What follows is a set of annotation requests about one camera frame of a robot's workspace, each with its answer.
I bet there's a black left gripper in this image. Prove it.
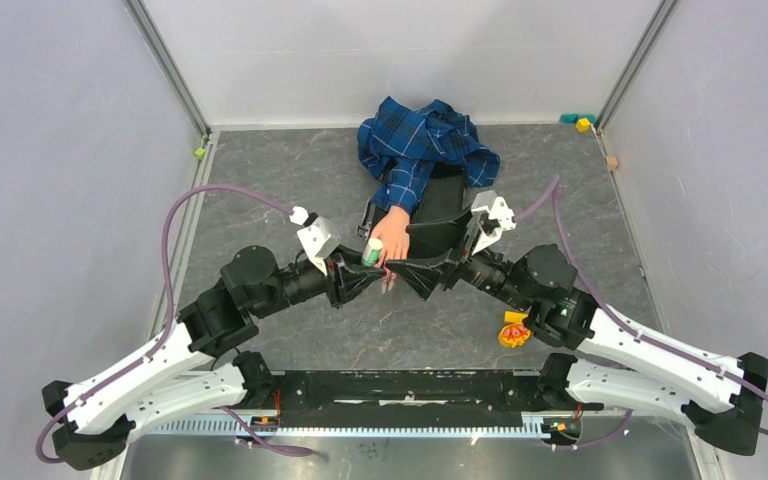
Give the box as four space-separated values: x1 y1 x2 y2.
253 243 387 319

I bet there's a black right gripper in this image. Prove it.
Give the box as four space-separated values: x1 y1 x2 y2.
384 202 533 312

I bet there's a white cap nail polish bottle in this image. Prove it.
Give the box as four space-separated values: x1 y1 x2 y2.
361 238 384 267

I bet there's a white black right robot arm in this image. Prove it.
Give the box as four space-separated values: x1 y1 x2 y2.
388 208 768 456

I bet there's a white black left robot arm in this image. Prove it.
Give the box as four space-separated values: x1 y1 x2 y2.
37 246 385 471

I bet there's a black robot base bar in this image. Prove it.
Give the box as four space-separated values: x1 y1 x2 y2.
237 354 604 429

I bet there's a fake hand with painted nails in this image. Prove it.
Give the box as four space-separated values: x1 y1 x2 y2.
371 206 410 268

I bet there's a black ribbed block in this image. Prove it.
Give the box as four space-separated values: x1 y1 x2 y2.
357 162 478 246

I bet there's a blue plaid shirt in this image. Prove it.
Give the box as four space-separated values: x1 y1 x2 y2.
357 97 501 213

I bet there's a yellow orange toy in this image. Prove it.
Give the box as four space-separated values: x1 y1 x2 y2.
497 311 532 348

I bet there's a teal block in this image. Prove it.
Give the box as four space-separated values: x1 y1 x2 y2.
558 113 597 124

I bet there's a yellow cube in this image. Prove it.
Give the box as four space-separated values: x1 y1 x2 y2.
576 118 592 132

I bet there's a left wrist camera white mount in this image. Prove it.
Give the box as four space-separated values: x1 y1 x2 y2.
289 206 341 275

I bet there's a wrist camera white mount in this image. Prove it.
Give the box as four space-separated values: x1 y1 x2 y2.
470 190 516 254
289 206 341 275

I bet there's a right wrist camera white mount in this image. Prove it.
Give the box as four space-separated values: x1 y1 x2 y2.
470 190 516 254

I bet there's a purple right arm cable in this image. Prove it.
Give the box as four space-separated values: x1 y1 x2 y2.
515 174 768 447

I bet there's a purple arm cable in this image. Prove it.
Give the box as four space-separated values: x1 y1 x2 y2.
515 174 768 447
34 184 296 465

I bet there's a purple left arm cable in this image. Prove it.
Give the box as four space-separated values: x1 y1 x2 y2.
34 184 296 465

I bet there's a white slotted cable rail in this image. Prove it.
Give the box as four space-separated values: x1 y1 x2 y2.
135 413 551 439

